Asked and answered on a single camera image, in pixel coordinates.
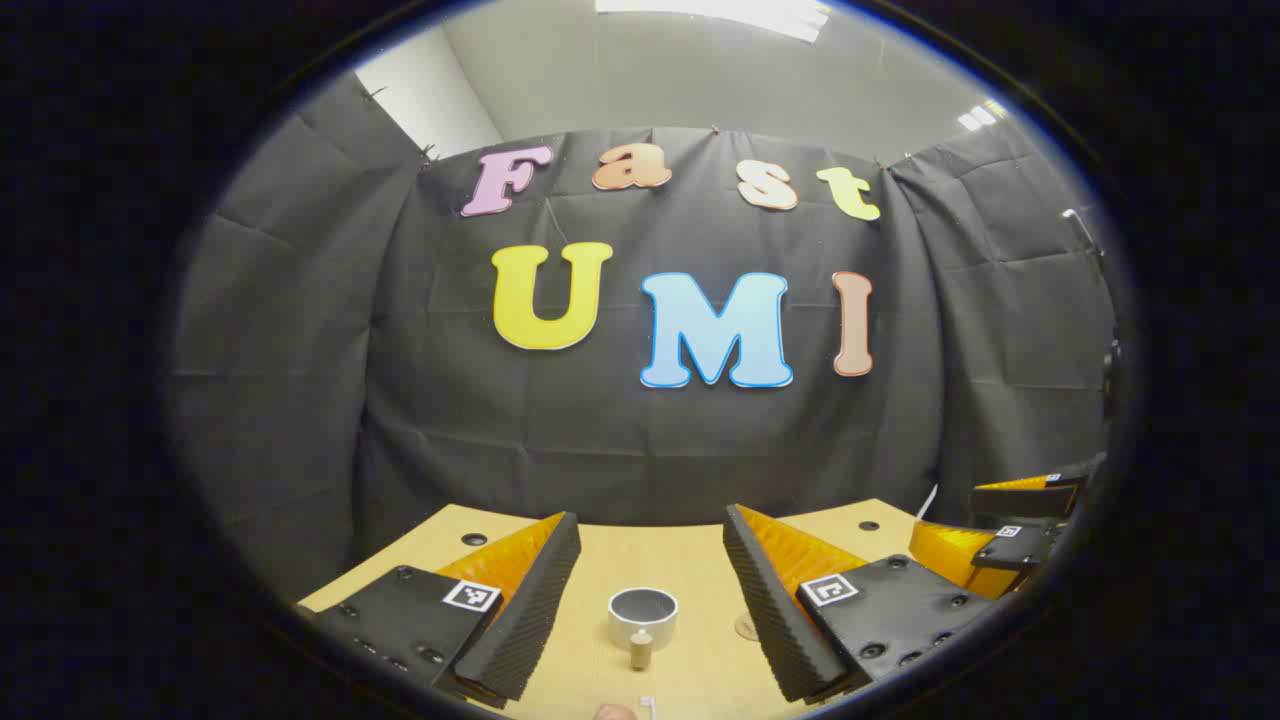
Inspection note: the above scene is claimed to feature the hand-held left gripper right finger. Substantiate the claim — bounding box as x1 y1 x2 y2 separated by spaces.
722 503 994 704

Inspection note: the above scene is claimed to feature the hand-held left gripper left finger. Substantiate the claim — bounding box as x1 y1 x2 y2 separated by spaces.
298 512 583 709

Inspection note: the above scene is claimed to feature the white cup with wooden handle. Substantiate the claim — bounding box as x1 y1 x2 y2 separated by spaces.
607 587 679 671

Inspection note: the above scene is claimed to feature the wooden desktop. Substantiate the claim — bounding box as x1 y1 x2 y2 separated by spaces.
298 498 1001 720

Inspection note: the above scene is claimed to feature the black backdrop cloth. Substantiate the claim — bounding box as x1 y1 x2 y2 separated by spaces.
165 75 1121 601

